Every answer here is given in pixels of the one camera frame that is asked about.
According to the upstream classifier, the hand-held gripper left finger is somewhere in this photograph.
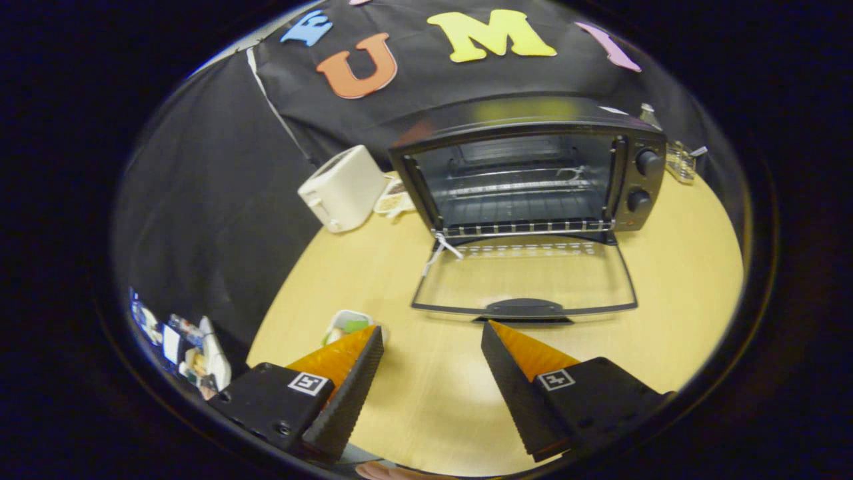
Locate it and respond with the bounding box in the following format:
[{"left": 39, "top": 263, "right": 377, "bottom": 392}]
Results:
[{"left": 223, "top": 325, "right": 385, "bottom": 464}]

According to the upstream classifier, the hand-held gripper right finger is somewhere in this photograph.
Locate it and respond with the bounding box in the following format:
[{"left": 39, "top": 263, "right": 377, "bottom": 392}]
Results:
[{"left": 481, "top": 320, "right": 674, "bottom": 462}]

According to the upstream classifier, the black toaster oven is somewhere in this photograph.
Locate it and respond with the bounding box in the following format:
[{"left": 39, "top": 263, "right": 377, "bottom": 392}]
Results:
[{"left": 389, "top": 97, "right": 668, "bottom": 324}]

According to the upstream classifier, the white food tray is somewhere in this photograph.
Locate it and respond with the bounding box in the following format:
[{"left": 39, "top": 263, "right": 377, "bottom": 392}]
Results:
[{"left": 322, "top": 310, "right": 387, "bottom": 347}]

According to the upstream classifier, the white pop-up toaster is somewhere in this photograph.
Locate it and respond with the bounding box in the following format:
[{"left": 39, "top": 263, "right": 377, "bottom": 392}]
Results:
[{"left": 298, "top": 145, "right": 387, "bottom": 233}]

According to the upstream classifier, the small plate with snacks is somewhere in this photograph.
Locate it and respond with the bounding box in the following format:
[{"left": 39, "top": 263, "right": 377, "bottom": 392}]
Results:
[{"left": 373, "top": 177, "right": 417, "bottom": 219}]

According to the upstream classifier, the black backdrop cloth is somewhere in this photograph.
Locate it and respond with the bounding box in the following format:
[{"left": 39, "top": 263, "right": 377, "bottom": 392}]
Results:
[{"left": 113, "top": 0, "right": 727, "bottom": 374}]

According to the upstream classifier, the clear glass utensil holder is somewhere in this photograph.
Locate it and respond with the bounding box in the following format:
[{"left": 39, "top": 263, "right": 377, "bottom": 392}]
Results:
[{"left": 665, "top": 140, "right": 708, "bottom": 185}]

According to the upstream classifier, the white string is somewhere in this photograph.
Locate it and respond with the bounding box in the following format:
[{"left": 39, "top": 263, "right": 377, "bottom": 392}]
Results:
[{"left": 423, "top": 232, "right": 464, "bottom": 277}]

